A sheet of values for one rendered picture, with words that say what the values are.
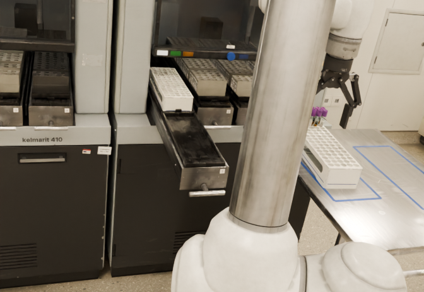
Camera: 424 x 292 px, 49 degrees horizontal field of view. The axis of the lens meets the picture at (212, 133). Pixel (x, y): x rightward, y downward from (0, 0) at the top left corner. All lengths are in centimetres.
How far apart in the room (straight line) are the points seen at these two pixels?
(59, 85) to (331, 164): 91
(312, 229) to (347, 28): 150
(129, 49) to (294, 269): 104
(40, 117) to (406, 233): 111
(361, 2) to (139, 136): 85
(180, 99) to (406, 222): 78
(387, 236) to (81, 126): 99
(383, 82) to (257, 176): 290
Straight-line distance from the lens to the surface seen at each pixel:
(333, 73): 133
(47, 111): 158
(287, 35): 69
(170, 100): 155
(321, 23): 71
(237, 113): 170
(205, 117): 167
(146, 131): 164
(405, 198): 135
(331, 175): 126
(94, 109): 168
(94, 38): 159
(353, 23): 127
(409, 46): 359
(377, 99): 361
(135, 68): 164
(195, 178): 129
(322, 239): 251
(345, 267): 79
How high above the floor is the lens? 144
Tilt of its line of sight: 26 degrees down
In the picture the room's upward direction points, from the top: 9 degrees clockwise
